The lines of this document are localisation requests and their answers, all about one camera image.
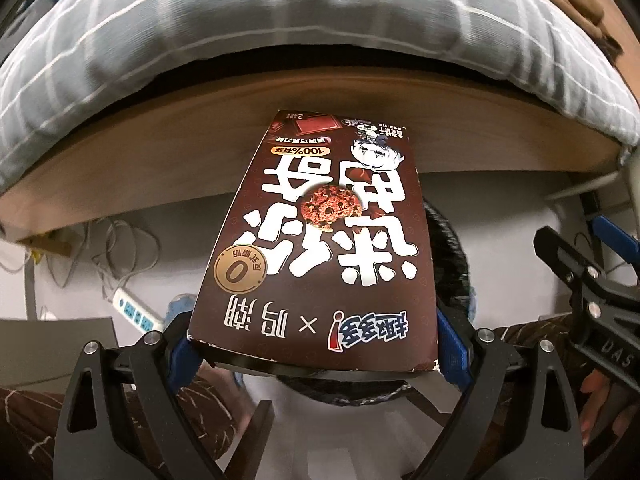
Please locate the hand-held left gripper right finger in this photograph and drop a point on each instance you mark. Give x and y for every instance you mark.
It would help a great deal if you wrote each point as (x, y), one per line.
(452, 355)

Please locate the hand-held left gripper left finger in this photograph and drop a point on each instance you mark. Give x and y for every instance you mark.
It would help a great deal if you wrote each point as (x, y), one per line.
(181, 360)

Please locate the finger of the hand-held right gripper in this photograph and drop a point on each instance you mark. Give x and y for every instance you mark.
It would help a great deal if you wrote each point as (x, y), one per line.
(570, 265)
(617, 245)

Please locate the black trash bin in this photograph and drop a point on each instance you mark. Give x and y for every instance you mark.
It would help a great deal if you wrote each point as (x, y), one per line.
(450, 260)

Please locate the brown cookie box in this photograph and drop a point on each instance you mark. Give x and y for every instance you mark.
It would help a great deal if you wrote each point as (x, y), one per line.
(320, 240)

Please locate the person's right hand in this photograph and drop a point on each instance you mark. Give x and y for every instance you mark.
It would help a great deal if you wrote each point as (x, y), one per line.
(607, 410)

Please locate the blue slipper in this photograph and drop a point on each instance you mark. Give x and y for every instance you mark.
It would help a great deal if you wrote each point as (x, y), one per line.
(181, 307)

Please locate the white power strip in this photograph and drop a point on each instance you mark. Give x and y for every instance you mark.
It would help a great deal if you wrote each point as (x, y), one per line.
(134, 310)

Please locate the person's right leg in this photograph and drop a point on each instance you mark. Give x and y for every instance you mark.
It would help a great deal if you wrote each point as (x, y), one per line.
(535, 332)

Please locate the person's leg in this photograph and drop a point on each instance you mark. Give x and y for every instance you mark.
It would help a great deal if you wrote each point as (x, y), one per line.
(535, 332)
(30, 425)

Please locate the person's left leg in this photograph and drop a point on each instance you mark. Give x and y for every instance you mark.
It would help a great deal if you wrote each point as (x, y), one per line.
(30, 425)

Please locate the yellow cardboard piece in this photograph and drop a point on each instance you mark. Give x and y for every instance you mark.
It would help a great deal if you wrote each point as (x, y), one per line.
(47, 246)

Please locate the grey plaid bed sheet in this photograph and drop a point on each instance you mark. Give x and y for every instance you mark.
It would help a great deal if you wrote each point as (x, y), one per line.
(200, 10)

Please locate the wooden bed frame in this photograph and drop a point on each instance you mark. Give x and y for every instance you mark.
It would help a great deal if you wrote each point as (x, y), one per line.
(150, 135)

